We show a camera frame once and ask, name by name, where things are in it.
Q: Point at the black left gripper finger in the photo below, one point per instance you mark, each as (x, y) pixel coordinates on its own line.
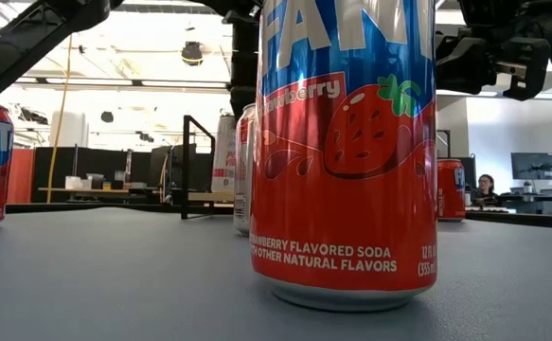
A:
(242, 95)

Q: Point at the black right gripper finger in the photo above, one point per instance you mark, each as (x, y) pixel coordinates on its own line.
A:
(465, 61)
(533, 61)

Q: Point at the white slim Celsius can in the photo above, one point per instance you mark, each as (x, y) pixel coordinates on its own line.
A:
(222, 161)

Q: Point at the silver Diet Coke can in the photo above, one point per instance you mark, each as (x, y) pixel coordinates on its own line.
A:
(243, 189)

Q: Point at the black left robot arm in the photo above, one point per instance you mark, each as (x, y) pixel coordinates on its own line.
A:
(15, 47)

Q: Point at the wooden shelf with black legs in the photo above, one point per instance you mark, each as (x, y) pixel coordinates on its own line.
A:
(209, 197)

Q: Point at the black ceiling dome fixture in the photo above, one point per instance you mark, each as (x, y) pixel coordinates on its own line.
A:
(192, 53)

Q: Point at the black computer monitor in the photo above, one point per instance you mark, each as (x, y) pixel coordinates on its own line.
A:
(533, 166)

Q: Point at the dark computer monitor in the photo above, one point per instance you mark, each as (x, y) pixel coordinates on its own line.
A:
(470, 173)

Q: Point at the person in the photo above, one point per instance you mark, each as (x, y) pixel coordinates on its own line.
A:
(486, 189)

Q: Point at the small black round fixture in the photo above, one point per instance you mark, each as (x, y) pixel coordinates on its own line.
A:
(107, 117)

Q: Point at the black partition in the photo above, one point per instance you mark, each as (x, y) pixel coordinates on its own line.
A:
(91, 166)

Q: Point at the white cylindrical tank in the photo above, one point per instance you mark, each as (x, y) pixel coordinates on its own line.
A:
(69, 130)

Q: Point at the wooden background table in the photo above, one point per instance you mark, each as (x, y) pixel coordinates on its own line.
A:
(91, 190)

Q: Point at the white box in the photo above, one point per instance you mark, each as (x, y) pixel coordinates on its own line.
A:
(73, 183)

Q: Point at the orange partition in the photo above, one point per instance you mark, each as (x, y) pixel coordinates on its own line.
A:
(20, 175)

